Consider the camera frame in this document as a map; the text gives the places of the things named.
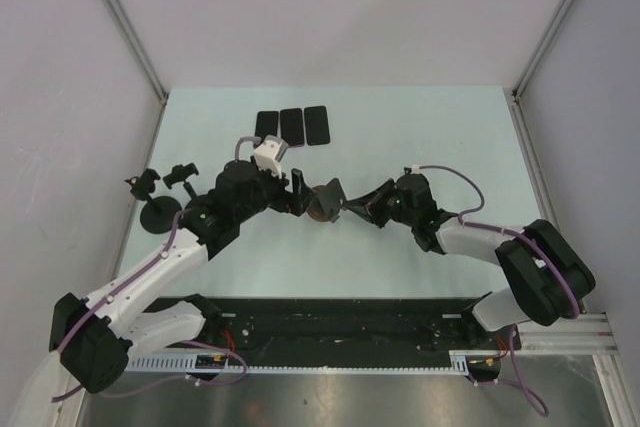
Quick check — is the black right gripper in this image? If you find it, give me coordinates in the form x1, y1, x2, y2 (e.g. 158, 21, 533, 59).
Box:
346, 177, 417, 228

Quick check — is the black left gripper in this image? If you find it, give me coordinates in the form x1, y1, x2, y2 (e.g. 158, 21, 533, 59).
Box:
235, 161, 317, 223

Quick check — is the round wooden phone stand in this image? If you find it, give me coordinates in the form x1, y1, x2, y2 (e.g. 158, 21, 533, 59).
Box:
306, 178, 346, 223

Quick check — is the purple phone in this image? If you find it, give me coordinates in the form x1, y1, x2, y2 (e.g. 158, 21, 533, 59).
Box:
279, 108, 305, 147

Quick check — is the black phone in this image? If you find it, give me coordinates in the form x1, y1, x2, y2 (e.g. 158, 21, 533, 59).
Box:
303, 106, 331, 146

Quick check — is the silver white phone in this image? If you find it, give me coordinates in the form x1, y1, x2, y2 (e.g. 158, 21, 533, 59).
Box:
254, 111, 279, 139

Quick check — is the black stand with ball joint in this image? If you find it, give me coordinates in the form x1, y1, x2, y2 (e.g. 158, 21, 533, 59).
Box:
125, 168, 181, 235

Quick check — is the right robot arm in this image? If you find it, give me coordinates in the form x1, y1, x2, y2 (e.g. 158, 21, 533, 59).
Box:
343, 169, 596, 348

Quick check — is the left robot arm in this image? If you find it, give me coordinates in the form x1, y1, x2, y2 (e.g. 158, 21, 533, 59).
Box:
49, 159, 314, 394

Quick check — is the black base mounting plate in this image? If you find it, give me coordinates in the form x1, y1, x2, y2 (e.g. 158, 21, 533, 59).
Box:
191, 295, 509, 367

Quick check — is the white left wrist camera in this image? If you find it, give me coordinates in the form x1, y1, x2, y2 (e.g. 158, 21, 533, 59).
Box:
253, 135, 289, 179

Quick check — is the aluminium table rail right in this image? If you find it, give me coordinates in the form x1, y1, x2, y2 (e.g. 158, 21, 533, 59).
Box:
503, 89, 562, 232

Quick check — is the white slotted cable duct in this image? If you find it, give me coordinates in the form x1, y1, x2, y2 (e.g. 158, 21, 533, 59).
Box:
125, 351, 488, 376

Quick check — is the aluminium frame post left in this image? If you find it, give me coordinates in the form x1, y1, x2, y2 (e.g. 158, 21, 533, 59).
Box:
74, 0, 169, 106

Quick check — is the aluminium frame post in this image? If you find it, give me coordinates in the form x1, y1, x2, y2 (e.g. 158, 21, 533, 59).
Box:
74, 0, 169, 106
510, 0, 607, 103

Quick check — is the aluminium frame post right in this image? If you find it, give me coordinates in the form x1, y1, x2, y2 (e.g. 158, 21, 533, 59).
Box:
510, 0, 607, 103

